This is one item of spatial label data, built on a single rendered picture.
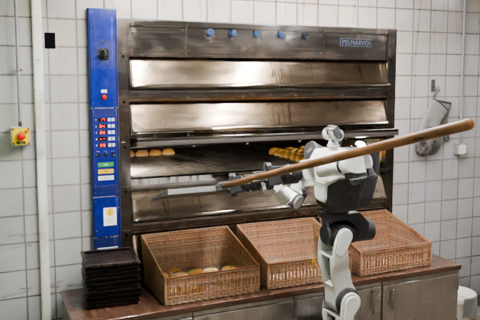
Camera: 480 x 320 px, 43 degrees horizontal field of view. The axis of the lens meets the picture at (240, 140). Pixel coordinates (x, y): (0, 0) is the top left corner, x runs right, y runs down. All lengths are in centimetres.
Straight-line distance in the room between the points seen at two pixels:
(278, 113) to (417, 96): 110
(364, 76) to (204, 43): 116
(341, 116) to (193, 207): 118
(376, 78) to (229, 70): 108
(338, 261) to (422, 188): 162
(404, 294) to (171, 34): 212
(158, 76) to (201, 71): 27
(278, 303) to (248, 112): 118
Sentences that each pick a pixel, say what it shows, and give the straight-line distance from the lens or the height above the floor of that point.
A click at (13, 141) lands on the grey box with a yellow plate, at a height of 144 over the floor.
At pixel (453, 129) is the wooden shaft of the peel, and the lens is 167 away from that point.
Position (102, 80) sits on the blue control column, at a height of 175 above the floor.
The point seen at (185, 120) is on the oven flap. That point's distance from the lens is 364.
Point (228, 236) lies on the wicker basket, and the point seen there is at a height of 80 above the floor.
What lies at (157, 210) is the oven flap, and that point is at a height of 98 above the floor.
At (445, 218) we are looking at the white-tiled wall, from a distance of 479.
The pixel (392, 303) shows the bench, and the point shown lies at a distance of 394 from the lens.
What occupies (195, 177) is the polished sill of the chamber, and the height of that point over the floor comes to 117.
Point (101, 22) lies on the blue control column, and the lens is 350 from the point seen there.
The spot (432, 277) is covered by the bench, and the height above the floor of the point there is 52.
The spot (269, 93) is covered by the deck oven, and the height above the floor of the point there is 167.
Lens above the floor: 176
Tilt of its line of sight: 6 degrees down
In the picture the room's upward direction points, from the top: straight up
